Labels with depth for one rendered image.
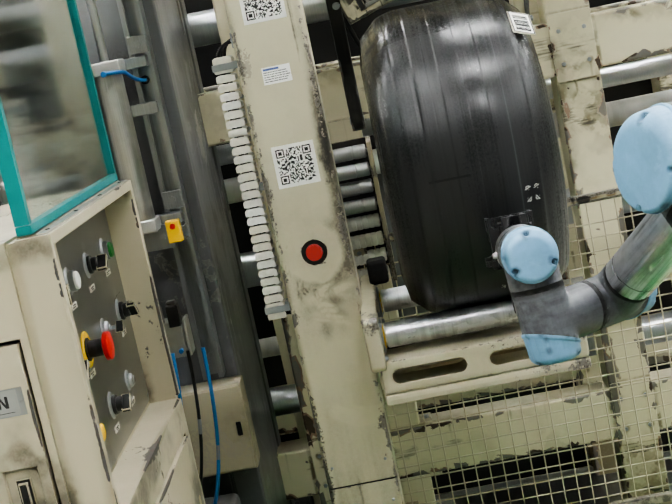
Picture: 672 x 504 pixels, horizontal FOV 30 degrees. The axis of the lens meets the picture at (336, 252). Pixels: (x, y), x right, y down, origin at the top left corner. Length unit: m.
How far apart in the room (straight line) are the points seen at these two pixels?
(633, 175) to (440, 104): 0.63
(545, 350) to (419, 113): 0.48
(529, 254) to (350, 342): 0.63
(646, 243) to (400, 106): 0.52
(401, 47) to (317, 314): 0.50
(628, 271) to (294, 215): 0.69
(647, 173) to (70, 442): 0.76
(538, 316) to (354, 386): 0.62
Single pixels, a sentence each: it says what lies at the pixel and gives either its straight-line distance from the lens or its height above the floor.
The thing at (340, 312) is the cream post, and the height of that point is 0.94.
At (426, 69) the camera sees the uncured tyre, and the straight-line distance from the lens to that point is 2.06.
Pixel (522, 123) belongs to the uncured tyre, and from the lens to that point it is 2.03.
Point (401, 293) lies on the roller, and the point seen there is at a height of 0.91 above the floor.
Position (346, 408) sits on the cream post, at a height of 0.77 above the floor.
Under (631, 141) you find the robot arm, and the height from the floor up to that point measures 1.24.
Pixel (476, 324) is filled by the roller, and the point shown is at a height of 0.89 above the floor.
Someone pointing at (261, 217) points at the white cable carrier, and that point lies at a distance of 2.23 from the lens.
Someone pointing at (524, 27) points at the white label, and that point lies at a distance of 2.13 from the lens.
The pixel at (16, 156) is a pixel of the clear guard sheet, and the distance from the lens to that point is 1.56.
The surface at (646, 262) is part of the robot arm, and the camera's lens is 1.74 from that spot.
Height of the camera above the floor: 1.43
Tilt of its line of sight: 10 degrees down
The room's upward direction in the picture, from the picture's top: 12 degrees counter-clockwise
